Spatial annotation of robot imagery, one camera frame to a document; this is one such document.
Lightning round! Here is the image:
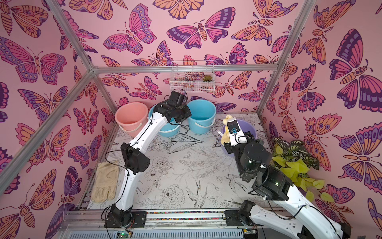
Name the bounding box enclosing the blue bucket white handle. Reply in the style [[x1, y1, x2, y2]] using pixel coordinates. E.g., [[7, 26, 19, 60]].
[[158, 118, 180, 137]]

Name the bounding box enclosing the purple plastic bucket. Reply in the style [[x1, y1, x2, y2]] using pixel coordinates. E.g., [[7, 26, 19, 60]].
[[221, 119, 257, 157]]

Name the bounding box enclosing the yellow microfiber cloth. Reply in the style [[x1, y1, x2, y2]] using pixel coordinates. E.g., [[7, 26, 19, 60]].
[[220, 115, 233, 145]]

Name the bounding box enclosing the pink plastic bucket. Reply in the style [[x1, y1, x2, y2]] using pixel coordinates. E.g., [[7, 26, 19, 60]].
[[115, 102, 149, 138]]

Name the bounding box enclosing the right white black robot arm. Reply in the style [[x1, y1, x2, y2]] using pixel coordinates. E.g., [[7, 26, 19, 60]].
[[224, 132, 351, 239]]

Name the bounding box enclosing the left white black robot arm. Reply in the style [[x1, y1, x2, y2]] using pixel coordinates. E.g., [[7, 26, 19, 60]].
[[104, 89, 192, 229]]

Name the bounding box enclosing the beige worn cloth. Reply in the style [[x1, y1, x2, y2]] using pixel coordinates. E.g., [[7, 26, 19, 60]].
[[91, 160, 119, 203]]

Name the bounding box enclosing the green leafy potted plant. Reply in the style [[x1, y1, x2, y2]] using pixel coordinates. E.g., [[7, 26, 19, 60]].
[[271, 137, 325, 202]]

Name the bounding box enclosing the small green succulent plant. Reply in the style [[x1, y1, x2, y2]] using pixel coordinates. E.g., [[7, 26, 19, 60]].
[[203, 75, 213, 81]]

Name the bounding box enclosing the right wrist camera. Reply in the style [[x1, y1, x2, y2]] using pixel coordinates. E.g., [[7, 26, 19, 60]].
[[227, 118, 248, 147]]

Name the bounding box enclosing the white wire wall basket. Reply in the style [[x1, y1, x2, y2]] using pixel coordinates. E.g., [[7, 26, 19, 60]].
[[168, 60, 216, 94]]

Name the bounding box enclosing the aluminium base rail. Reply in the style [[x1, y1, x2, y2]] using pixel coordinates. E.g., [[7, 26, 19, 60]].
[[55, 209, 311, 239]]

